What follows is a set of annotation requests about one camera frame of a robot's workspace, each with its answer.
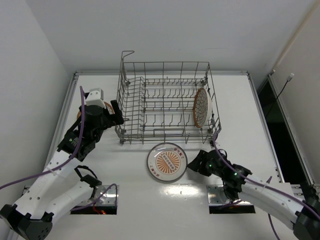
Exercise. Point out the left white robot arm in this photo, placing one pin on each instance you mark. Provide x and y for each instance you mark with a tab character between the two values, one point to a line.
61	187

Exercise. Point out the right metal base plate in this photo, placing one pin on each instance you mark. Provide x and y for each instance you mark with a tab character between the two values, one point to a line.
216	197

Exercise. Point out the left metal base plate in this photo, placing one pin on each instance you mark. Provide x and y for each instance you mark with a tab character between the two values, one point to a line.
105	196

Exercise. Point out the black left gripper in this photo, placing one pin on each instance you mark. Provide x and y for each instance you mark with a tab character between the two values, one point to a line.
110	117

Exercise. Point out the grey wire dish rack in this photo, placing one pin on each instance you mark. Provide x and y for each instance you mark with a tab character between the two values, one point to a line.
157	97

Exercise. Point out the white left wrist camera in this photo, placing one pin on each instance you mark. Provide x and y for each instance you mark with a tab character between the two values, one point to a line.
95	97

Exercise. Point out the metal base plate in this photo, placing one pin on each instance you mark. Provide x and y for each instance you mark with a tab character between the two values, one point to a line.
216	197
105	196

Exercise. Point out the white plate with orange sunburst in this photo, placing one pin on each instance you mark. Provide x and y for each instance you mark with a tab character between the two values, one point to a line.
166	162

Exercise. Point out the floral plate with orange rim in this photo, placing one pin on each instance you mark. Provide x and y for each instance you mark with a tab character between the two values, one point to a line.
95	111

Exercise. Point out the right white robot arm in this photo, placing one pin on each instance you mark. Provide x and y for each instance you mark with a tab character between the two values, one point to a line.
239	183

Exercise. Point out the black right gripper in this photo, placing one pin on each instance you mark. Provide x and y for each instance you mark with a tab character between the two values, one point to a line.
200	161

